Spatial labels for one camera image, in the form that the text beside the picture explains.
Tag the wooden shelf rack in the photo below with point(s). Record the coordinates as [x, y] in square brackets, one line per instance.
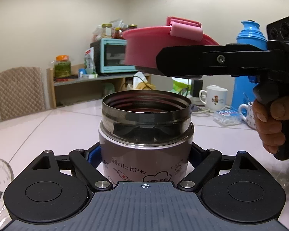
[71, 91]

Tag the white cartoon mug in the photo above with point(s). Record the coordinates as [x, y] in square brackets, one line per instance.
[214, 97]

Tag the teal toaster oven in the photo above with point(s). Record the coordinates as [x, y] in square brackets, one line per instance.
[109, 57]

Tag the pale contents glass jar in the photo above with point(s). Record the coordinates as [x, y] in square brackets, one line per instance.
[107, 30]

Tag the black power bank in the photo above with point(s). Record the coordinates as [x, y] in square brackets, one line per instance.
[196, 86]

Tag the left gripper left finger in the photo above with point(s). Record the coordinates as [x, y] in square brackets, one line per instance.
[53, 188]

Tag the pink Hello Kitty bottle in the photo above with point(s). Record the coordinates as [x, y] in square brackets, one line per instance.
[145, 136]

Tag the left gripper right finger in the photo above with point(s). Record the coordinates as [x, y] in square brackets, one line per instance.
[235, 188]

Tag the pink bottle lid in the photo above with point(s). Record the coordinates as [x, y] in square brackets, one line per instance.
[144, 44]

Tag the green tissue pack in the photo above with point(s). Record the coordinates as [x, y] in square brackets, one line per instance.
[181, 86]

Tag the green pickle jar orange lid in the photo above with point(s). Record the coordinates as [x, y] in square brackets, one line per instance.
[62, 66]

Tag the yellow tissue box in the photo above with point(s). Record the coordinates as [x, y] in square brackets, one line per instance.
[139, 82]

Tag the small blue patterned mug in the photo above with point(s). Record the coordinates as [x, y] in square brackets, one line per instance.
[247, 115]

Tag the quilted beige chair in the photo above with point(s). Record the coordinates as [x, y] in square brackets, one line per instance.
[21, 92]

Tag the red chili jar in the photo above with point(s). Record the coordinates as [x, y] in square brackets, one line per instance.
[118, 33]
[132, 26]

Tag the cotton swab box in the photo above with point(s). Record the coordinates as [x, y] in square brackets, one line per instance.
[227, 118]

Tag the person's right hand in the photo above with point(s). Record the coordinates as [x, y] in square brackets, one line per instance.
[269, 123]

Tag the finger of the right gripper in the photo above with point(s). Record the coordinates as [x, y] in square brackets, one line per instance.
[198, 60]

